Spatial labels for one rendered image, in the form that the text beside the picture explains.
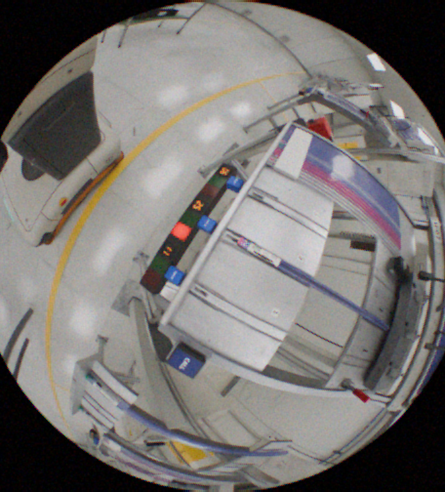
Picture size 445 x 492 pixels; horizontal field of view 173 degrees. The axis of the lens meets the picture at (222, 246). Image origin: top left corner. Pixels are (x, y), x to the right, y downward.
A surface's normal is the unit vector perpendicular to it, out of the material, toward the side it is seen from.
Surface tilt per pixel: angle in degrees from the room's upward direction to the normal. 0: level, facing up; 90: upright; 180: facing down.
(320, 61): 90
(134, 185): 0
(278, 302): 43
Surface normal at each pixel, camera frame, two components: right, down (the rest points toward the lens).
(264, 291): -0.04, -0.25
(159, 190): 0.57, 0.14
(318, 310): -0.65, -0.52
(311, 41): -0.50, 0.84
